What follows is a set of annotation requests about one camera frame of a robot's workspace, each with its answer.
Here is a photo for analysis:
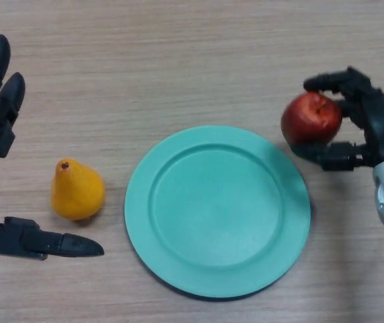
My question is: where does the green round plate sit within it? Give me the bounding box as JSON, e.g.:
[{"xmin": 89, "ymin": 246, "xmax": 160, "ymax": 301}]
[{"xmin": 124, "ymin": 125, "xmax": 311, "ymax": 299}]

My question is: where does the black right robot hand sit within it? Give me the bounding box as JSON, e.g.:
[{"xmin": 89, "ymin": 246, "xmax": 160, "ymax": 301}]
[{"xmin": 292, "ymin": 66, "xmax": 384, "ymax": 172}]

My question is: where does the red apple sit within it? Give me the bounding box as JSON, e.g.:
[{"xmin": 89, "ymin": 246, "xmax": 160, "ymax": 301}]
[{"xmin": 280, "ymin": 92, "xmax": 343, "ymax": 146}]

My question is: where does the yellow pear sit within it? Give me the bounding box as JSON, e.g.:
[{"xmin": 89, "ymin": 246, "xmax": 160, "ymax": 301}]
[{"xmin": 50, "ymin": 157, "xmax": 106, "ymax": 222}]

